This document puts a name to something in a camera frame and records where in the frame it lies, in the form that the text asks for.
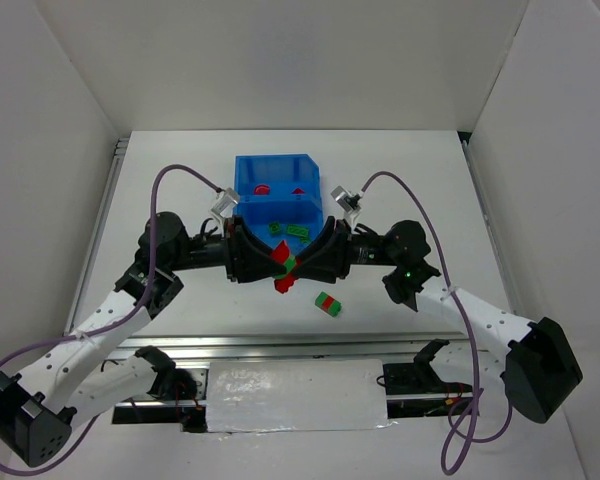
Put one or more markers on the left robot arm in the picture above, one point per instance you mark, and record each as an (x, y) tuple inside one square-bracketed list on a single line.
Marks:
[(69, 385)]

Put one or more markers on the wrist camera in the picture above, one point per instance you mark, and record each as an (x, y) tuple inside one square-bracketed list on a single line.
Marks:
[(350, 203), (224, 203)]

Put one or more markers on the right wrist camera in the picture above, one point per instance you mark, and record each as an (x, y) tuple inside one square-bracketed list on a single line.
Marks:
[(350, 203)]

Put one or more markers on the blue near bin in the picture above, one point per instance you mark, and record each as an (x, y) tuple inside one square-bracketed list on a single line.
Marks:
[(259, 211)]

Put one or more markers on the blue far bin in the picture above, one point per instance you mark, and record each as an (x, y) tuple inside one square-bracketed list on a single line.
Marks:
[(282, 172)]

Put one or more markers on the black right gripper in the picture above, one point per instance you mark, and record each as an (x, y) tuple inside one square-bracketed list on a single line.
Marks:
[(343, 248)]

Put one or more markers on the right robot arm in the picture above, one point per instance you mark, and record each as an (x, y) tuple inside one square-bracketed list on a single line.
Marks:
[(540, 367)]

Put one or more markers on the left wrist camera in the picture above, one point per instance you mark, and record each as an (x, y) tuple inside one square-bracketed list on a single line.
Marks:
[(224, 203)]

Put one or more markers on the green red green brick stack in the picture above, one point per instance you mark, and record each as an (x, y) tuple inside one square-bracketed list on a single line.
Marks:
[(328, 304)]

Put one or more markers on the green 2x4 plate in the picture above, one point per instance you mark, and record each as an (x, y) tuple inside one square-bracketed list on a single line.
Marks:
[(297, 231)]

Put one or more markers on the blue bin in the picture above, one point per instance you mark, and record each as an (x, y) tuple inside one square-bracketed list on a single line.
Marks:
[(282, 172), (259, 211)]

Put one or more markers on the green curved brick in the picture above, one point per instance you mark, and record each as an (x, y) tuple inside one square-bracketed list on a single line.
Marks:
[(289, 264)]

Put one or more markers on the green sloped 2x2 brick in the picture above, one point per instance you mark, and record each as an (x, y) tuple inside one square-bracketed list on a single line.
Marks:
[(275, 229)]

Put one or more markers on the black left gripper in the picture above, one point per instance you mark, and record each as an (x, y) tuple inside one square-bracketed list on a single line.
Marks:
[(231, 249)]

